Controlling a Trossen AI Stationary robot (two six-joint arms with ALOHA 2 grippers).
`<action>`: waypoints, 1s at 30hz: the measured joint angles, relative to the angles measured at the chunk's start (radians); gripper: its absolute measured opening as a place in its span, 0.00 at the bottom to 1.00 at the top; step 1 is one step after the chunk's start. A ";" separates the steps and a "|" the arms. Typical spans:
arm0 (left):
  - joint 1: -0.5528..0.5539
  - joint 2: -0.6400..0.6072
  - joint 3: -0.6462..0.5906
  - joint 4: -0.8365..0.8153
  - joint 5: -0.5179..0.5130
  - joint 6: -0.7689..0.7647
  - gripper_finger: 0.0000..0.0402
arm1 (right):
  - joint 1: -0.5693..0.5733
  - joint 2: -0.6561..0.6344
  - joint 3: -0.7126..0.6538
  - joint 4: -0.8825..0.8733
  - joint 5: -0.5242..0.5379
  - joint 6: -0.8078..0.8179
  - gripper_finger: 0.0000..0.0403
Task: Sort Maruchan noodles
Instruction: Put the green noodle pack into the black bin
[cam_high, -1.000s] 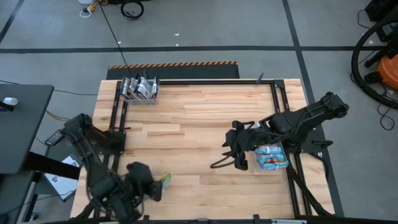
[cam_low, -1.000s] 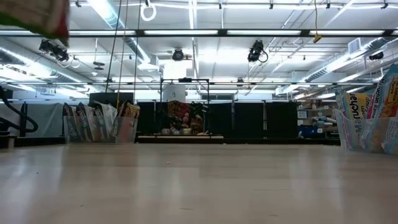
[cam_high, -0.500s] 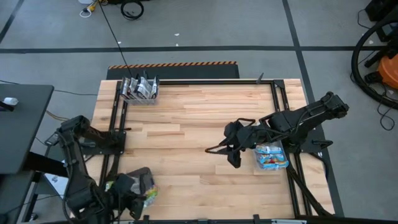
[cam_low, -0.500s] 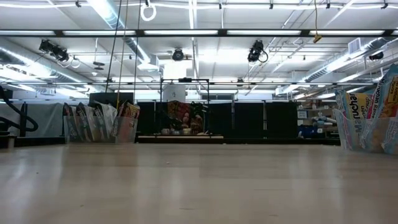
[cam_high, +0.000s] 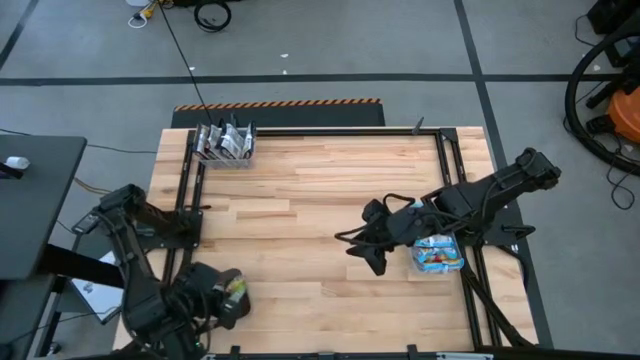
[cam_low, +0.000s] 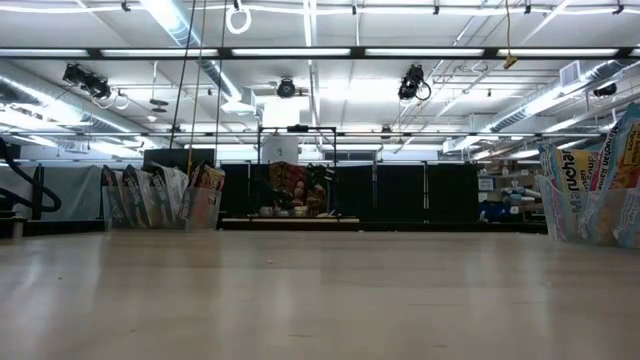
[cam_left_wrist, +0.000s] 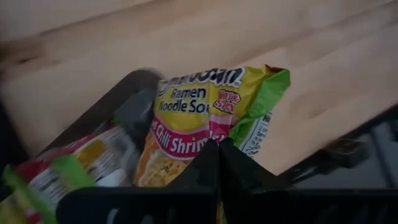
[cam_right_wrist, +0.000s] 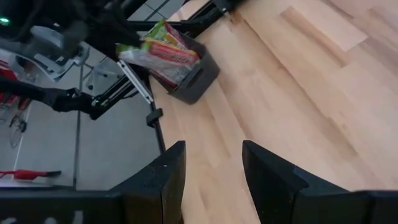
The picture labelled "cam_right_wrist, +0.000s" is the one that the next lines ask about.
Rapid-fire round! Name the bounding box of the black table edge rail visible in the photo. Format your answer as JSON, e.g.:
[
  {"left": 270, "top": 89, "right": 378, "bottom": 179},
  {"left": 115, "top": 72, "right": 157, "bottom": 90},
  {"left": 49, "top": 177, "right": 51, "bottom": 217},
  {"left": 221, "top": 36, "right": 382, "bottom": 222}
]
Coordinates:
[
  {"left": 126, "top": 0, "right": 246, "bottom": 35},
  {"left": 145, "top": 73, "right": 167, "bottom": 154}
]

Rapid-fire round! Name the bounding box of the black frame strut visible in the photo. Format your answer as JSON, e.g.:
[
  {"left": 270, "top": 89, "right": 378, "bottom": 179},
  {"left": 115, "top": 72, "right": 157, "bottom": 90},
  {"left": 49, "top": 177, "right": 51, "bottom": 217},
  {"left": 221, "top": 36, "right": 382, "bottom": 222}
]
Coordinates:
[{"left": 91, "top": 73, "right": 147, "bottom": 121}]

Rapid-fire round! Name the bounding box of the red tool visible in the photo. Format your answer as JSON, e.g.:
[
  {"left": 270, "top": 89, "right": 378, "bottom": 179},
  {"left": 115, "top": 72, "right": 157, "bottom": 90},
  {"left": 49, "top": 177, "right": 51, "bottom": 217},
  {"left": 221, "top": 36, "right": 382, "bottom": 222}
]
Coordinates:
[{"left": 0, "top": 169, "right": 62, "bottom": 182}]

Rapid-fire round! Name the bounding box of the silver aluminium extrusion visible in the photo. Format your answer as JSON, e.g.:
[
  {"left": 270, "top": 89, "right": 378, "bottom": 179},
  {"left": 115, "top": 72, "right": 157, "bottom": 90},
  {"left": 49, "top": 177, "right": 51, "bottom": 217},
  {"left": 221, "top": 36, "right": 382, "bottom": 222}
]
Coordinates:
[{"left": 116, "top": 60, "right": 155, "bottom": 105}]

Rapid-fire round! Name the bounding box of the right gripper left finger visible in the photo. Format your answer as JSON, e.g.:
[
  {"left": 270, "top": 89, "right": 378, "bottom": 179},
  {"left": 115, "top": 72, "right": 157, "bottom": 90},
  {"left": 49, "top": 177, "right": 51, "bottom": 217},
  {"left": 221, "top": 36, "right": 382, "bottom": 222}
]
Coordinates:
[{"left": 108, "top": 140, "right": 187, "bottom": 224}]

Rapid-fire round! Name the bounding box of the black jointed arm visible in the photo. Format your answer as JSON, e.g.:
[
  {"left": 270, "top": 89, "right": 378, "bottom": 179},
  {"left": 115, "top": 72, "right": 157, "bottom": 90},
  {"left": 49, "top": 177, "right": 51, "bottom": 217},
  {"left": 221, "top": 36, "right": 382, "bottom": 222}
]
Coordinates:
[{"left": 0, "top": 76, "right": 105, "bottom": 121}]

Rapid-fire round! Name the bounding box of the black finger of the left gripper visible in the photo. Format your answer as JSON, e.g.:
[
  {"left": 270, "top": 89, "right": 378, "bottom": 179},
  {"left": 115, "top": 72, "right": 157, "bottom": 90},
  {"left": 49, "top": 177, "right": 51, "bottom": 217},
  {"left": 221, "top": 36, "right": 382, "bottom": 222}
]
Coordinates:
[{"left": 93, "top": 15, "right": 141, "bottom": 60}]

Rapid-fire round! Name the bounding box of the grey metal pole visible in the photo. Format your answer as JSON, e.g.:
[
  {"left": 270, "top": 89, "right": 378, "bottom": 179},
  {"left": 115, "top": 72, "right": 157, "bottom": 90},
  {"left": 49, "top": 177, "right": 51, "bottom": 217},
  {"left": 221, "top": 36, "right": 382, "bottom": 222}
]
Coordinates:
[{"left": 72, "top": 62, "right": 83, "bottom": 188}]

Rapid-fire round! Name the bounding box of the grey office chair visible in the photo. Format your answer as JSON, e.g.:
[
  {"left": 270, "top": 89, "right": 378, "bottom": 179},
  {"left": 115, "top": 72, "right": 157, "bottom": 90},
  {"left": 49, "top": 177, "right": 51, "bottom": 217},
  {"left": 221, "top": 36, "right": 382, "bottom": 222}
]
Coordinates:
[{"left": 12, "top": 25, "right": 91, "bottom": 82}]

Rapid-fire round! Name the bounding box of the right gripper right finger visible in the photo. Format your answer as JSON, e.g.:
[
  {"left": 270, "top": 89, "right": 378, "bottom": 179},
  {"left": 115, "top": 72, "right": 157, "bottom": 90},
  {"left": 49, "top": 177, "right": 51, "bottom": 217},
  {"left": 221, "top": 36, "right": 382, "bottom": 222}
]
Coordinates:
[{"left": 241, "top": 139, "right": 371, "bottom": 224}]

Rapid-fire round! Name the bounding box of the dark grey bin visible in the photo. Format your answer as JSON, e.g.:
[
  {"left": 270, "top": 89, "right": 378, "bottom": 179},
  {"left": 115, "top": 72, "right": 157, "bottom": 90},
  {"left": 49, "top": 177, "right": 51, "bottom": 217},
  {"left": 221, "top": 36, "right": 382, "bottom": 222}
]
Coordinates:
[{"left": 151, "top": 30, "right": 221, "bottom": 105}]

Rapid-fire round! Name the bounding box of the red object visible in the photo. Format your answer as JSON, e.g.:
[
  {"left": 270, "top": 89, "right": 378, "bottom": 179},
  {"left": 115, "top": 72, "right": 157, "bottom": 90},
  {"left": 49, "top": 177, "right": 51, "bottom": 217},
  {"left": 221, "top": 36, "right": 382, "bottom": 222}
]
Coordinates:
[{"left": 0, "top": 60, "right": 32, "bottom": 110}]

